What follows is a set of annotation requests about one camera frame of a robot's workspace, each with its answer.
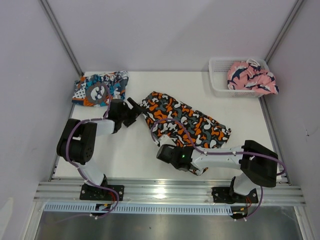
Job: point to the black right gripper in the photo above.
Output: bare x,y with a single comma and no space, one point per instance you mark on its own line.
174,147

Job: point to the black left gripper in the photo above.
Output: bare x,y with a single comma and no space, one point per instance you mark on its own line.
137,111

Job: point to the orange camouflage shorts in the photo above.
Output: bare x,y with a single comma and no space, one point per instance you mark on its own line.
187,127

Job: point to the colourful patterned shorts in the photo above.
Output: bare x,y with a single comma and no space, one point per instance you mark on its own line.
97,90

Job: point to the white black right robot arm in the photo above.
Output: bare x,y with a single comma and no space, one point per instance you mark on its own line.
258,164

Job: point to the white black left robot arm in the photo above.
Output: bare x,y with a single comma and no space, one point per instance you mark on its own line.
77,143

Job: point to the white plastic basket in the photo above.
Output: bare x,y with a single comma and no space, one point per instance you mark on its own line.
218,72

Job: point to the pink cloth in basket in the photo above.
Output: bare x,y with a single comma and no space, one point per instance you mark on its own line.
249,75

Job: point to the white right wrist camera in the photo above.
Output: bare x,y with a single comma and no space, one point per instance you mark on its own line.
166,140

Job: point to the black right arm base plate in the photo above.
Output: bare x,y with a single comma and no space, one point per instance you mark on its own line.
222,194

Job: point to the aluminium mounting rail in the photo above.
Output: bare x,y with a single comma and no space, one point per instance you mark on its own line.
164,191

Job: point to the white slotted cable duct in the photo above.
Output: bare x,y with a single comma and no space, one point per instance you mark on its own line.
123,208

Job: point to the left aluminium frame post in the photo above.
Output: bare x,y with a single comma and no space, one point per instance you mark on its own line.
48,11

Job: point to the aluminium frame post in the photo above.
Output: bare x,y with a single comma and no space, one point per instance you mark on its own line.
284,30
48,11

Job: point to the right aluminium frame post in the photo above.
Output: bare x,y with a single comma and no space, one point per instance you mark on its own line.
284,30

